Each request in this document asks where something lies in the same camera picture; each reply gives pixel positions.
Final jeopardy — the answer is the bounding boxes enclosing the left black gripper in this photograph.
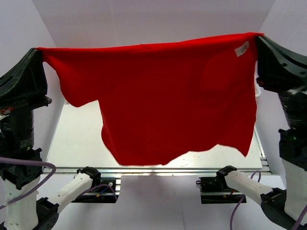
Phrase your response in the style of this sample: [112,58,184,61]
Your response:
[0,46,53,152]

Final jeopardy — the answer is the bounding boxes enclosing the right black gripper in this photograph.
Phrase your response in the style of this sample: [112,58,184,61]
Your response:
[253,31,307,129]

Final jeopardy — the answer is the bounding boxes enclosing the red t shirt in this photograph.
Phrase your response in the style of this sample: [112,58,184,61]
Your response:
[40,32,261,166]

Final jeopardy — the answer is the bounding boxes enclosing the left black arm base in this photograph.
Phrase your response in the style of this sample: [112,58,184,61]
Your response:
[73,166,119,204]

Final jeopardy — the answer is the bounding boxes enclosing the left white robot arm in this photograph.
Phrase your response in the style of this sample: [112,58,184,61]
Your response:
[0,48,101,230]

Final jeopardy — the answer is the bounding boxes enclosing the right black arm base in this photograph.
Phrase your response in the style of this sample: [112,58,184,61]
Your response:
[196,165,243,204]

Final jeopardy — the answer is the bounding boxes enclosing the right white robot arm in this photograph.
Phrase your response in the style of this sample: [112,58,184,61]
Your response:
[216,36,307,230]

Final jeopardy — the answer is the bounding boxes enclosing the white plastic basket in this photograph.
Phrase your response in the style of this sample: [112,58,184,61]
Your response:
[254,61,261,97]

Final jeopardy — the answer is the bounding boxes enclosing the aluminium table rail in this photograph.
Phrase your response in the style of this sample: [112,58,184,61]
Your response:
[55,166,272,175]

